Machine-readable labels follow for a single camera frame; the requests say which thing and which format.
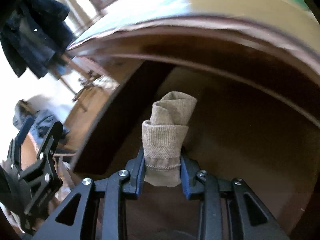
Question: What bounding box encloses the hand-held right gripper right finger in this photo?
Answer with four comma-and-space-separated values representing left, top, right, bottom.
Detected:
180, 147, 290, 240

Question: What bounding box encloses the wide wooden drawer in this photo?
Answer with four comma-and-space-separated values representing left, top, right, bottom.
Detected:
71, 60, 320, 230

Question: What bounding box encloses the shallow cardboard box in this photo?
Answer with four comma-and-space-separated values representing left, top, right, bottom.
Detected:
182, 0, 318, 40

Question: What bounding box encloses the dark hanging jacket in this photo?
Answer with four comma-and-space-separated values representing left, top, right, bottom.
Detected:
0, 0, 77, 78

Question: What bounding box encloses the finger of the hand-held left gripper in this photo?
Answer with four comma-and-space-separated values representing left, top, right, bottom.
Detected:
17, 121, 64, 180
6, 116, 34, 173

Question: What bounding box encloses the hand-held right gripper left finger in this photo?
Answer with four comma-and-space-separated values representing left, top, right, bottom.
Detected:
32, 146, 147, 240

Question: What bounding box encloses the beige sock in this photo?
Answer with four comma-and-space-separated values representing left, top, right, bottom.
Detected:
142, 92, 198, 188

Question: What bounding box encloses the blue plaid cloth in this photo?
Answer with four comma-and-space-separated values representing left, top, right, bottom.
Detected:
75, 0, 195, 40

